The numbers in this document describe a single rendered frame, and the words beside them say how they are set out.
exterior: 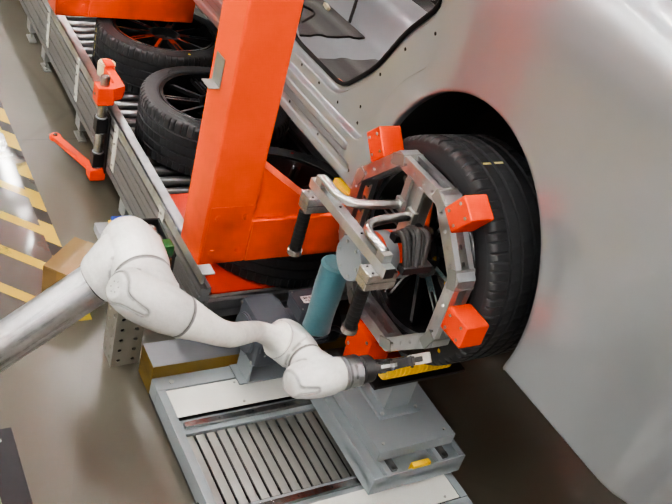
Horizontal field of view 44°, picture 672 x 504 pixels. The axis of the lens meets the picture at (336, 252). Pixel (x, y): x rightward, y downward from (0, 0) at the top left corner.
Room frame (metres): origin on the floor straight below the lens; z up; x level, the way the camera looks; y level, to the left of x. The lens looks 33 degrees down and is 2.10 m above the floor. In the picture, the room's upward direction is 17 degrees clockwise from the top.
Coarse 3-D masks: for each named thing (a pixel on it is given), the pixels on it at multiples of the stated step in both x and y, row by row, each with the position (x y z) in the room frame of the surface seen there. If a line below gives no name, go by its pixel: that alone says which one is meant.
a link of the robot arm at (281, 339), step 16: (192, 320) 1.40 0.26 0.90; (208, 320) 1.43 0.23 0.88; (224, 320) 1.49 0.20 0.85; (288, 320) 1.80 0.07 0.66; (176, 336) 1.38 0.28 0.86; (192, 336) 1.40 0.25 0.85; (208, 336) 1.43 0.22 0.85; (224, 336) 1.46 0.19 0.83; (240, 336) 1.50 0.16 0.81; (256, 336) 1.60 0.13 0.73; (272, 336) 1.68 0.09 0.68; (288, 336) 1.71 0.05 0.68; (304, 336) 1.73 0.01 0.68; (272, 352) 1.68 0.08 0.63; (288, 352) 1.68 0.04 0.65
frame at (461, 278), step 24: (360, 168) 2.18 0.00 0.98; (384, 168) 2.10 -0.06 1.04; (408, 168) 2.02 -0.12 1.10; (432, 168) 2.02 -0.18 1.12; (360, 192) 2.17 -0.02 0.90; (432, 192) 1.93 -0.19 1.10; (456, 192) 1.93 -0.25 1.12; (360, 216) 2.19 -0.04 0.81; (456, 240) 1.84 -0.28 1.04; (456, 264) 1.79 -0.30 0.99; (456, 288) 1.77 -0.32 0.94; (384, 312) 2.02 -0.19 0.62; (384, 336) 1.91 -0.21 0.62; (408, 336) 1.84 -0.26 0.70; (432, 336) 1.77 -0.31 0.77
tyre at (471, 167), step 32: (448, 160) 2.03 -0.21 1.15; (480, 160) 2.03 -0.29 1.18; (512, 160) 2.10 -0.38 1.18; (480, 192) 1.92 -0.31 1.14; (512, 192) 1.98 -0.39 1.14; (512, 224) 1.90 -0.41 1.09; (480, 256) 1.85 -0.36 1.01; (512, 256) 1.85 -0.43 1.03; (480, 288) 1.81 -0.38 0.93; (512, 288) 1.82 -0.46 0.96; (512, 320) 1.83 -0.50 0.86; (416, 352) 1.91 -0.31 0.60; (448, 352) 1.82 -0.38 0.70; (480, 352) 1.83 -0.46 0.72
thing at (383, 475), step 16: (320, 400) 2.08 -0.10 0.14; (336, 400) 2.10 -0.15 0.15; (320, 416) 2.06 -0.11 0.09; (336, 416) 2.01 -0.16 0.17; (336, 432) 1.98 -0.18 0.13; (352, 432) 1.98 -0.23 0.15; (352, 448) 1.90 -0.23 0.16; (432, 448) 2.00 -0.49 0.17; (448, 448) 2.04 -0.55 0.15; (352, 464) 1.88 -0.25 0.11; (368, 464) 1.87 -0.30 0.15; (384, 464) 1.87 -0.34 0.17; (400, 464) 1.91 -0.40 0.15; (416, 464) 1.90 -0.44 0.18; (432, 464) 1.93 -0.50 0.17; (448, 464) 1.98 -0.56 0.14; (368, 480) 1.81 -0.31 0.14; (384, 480) 1.82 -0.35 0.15; (400, 480) 1.86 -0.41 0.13; (416, 480) 1.91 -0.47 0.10
